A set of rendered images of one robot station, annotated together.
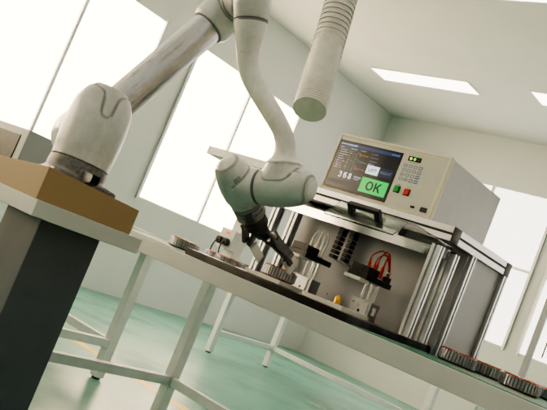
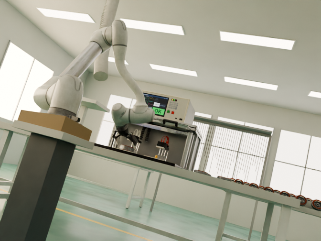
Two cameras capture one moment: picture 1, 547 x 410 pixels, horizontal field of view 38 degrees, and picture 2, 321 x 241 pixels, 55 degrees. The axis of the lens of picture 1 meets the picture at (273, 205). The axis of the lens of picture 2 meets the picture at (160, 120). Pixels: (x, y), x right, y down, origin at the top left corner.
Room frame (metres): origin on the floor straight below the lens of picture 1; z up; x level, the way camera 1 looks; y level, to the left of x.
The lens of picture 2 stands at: (0.22, 0.75, 0.66)
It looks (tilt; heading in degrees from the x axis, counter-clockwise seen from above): 10 degrees up; 335
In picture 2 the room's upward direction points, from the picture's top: 15 degrees clockwise
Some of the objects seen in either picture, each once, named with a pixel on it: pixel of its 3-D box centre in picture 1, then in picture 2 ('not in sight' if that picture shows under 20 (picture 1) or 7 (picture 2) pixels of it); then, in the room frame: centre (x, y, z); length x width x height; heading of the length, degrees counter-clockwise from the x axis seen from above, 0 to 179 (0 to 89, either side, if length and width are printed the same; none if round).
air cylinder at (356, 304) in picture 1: (363, 308); (160, 158); (2.43, -0.37, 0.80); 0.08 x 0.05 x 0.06; 48
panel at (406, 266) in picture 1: (365, 269); (154, 142); (2.59, -0.36, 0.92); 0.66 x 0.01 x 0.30; 48
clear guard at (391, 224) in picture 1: (389, 230); (174, 128); (2.28, -0.34, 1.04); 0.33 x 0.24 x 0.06; 138
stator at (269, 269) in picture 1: (278, 273); (127, 148); (2.48, -0.10, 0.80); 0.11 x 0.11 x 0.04
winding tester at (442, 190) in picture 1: (410, 193); (166, 112); (2.63, -0.41, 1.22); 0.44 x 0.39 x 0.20; 48
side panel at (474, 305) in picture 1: (469, 313); (193, 155); (2.49, -0.70, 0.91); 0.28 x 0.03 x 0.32; 138
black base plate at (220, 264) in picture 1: (305, 298); (140, 158); (2.41, -0.20, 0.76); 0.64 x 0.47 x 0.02; 48
